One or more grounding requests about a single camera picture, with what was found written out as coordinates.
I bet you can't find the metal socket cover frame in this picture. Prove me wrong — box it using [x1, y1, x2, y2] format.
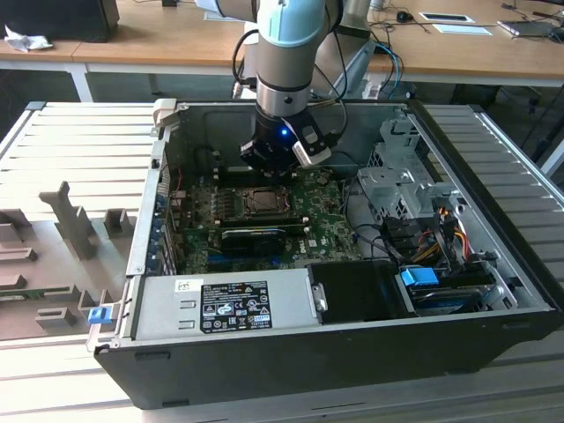
[240, 187, 294, 218]

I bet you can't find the CPU socket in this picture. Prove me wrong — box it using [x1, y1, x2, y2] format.
[237, 185, 296, 219]

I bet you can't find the black RAM slot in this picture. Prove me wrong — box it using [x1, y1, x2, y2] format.
[219, 223, 309, 235]
[221, 213, 308, 225]

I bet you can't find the black graphics card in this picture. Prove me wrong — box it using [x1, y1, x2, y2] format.
[219, 227, 286, 257]

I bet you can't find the green motherboard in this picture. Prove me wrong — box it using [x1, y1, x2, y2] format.
[169, 169, 367, 277]

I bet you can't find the metal drive cage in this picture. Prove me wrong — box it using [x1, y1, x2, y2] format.
[355, 117, 469, 224]

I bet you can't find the silver shroud latch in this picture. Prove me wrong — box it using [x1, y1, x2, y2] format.
[310, 283, 330, 313]

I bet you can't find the wooden desk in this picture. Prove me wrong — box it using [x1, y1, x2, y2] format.
[365, 0, 564, 89]
[0, 0, 261, 105]

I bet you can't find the black printed label sticker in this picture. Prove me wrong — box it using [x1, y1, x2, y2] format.
[200, 280, 274, 334]

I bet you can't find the black plastic shroud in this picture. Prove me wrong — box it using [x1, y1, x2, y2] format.
[306, 259, 418, 326]

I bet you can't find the grey power supply unit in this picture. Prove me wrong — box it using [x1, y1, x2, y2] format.
[131, 269, 319, 344]

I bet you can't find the blue disk carrier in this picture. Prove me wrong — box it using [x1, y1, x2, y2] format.
[399, 266, 438, 290]

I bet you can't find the grey parts rack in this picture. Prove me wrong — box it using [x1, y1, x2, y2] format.
[0, 179, 136, 343]

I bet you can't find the black open PC case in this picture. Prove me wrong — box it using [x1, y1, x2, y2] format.
[93, 99, 564, 411]

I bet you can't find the pale paper sheet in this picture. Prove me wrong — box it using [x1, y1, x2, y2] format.
[432, 23, 494, 37]

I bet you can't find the hard disk drive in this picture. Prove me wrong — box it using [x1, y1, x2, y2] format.
[409, 281, 490, 316]

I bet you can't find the black box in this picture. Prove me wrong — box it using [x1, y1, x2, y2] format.
[0, 0, 121, 44]

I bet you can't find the crumpled white paper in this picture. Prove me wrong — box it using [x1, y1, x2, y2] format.
[3, 24, 54, 54]

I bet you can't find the green RAM stick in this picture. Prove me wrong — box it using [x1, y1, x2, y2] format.
[0, 285, 74, 306]

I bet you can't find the grey laptop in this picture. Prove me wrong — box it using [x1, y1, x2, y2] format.
[496, 18, 560, 40]

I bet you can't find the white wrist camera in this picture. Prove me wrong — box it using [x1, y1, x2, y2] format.
[290, 125, 332, 168]

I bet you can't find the yellow wire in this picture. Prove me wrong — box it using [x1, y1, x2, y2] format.
[451, 226, 469, 261]

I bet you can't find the white desk cable hatch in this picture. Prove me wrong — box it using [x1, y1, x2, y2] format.
[417, 11, 476, 24]

